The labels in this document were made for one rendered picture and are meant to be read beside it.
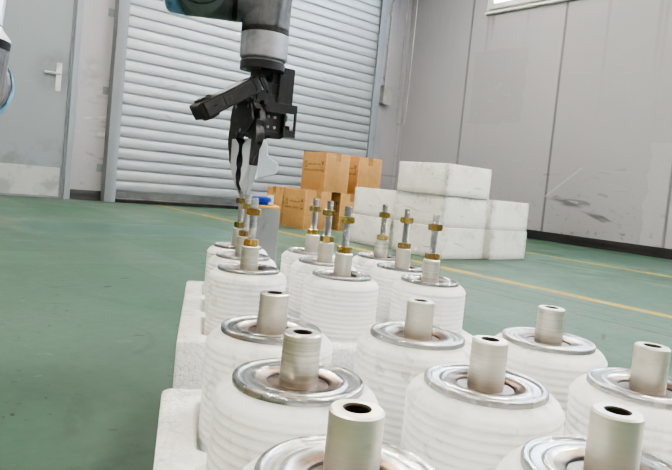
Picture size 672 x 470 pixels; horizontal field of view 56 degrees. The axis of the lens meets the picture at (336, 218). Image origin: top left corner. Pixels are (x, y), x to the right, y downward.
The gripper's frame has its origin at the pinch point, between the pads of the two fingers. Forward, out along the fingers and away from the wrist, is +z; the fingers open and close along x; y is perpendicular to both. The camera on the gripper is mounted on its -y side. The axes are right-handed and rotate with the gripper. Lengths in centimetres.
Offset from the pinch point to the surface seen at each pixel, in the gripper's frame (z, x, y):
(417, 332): 9, -54, -12
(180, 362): 19.0, -25.7, -18.8
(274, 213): 4.4, 9.5, 12.4
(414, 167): -16, 183, 209
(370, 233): 27, 216, 207
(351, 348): 16.7, -33.5, -1.3
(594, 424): 7, -75, -21
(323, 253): 8.1, -16.5, 5.6
